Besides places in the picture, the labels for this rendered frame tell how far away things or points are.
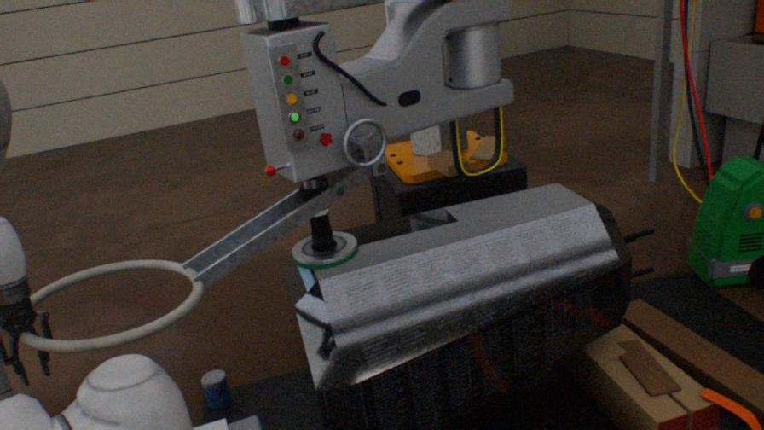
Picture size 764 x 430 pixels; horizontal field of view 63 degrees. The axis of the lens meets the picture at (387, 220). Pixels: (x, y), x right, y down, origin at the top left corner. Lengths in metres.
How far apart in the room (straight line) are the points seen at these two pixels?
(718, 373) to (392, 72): 1.66
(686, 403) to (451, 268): 0.91
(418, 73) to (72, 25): 6.24
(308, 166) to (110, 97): 6.26
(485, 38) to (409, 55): 0.30
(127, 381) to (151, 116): 7.01
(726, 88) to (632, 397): 2.73
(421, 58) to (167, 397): 1.28
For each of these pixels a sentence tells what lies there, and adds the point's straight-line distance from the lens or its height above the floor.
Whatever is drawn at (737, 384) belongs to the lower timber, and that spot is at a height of 0.09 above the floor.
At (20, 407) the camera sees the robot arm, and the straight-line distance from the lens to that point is 1.13.
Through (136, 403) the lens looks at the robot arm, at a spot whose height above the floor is 1.10.
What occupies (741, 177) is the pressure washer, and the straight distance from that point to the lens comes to 3.26.
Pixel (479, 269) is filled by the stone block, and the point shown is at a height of 0.73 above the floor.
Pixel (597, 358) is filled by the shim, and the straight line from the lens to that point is 2.49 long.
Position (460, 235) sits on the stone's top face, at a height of 0.80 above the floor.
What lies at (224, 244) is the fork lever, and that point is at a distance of 1.98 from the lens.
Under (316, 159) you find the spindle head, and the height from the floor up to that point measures 1.16.
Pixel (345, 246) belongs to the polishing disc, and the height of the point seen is 0.83.
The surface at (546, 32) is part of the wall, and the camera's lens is 9.54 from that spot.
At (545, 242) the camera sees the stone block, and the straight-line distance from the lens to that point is 2.14.
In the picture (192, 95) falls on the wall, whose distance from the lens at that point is 7.99.
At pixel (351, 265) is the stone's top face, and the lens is 1.97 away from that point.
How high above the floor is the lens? 1.71
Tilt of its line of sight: 24 degrees down
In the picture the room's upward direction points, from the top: 8 degrees counter-clockwise
